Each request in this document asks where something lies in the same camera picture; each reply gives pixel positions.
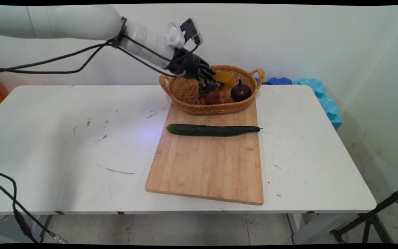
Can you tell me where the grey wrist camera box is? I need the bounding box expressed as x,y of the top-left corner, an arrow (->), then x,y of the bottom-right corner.
180,18 -> 204,46

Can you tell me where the light blue foam piece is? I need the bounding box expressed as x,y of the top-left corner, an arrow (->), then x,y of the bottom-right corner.
292,79 -> 343,131

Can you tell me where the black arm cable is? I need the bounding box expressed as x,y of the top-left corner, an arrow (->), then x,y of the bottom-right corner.
0,35 -> 186,77
0,33 -> 199,76

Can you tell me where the black cable with connector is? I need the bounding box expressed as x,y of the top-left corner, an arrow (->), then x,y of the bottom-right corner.
0,168 -> 69,245

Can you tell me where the white table leg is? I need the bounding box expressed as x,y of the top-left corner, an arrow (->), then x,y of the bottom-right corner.
0,214 -> 53,244
286,212 -> 350,245

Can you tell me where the wooden cutting board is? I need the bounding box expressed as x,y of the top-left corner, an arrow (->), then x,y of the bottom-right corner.
145,101 -> 265,206

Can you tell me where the yellow-brown potato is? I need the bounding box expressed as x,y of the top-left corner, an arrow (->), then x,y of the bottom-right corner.
213,71 -> 235,92

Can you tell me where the dark blue foam piece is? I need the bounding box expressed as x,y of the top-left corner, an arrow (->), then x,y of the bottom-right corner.
254,77 -> 293,86

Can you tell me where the long green cucumber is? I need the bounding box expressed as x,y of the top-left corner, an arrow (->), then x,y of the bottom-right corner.
166,123 -> 264,137

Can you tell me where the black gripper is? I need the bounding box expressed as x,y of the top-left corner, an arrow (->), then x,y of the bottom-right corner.
168,48 -> 225,98

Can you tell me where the woven wicker basket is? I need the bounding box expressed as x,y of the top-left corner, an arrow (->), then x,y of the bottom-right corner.
159,65 -> 265,115

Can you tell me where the black tripod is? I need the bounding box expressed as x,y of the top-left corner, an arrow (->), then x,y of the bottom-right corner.
330,185 -> 398,244

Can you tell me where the red tomato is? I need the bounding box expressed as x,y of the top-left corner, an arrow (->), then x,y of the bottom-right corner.
205,92 -> 225,105

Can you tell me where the dark purple onion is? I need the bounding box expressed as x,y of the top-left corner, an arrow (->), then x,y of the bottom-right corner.
230,80 -> 252,102

